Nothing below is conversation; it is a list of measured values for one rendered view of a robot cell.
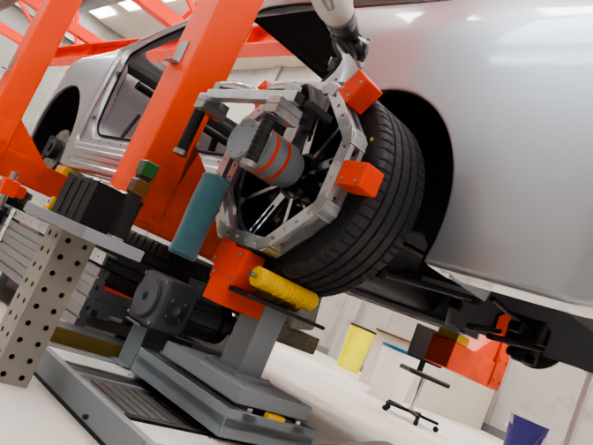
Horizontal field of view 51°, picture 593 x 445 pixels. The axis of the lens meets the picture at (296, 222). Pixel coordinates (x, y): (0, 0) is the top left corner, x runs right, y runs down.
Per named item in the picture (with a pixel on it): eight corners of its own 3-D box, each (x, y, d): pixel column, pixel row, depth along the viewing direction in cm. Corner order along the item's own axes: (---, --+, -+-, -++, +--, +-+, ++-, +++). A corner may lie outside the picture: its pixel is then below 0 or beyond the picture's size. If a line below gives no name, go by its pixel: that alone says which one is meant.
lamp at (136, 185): (145, 199, 154) (152, 184, 154) (131, 192, 151) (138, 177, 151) (138, 196, 157) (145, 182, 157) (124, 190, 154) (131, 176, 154)
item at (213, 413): (305, 458, 182) (318, 426, 183) (215, 440, 158) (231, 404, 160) (212, 395, 219) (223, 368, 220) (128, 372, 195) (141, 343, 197)
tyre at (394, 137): (421, 86, 201) (272, 155, 240) (380, 44, 186) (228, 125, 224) (434, 271, 170) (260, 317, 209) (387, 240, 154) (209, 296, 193)
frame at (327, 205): (314, 272, 164) (391, 93, 172) (298, 264, 160) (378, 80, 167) (204, 234, 204) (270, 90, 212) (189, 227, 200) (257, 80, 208)
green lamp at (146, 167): (153, 181, 154) (161, 166, 155) (140, 174, 152) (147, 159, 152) (146, 178, 157) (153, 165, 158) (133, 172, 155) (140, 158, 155)
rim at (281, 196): (401, 113, 202) (286, 165, 231) (360, 75, 187) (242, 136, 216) (409, 252, 178) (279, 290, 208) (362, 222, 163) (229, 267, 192)
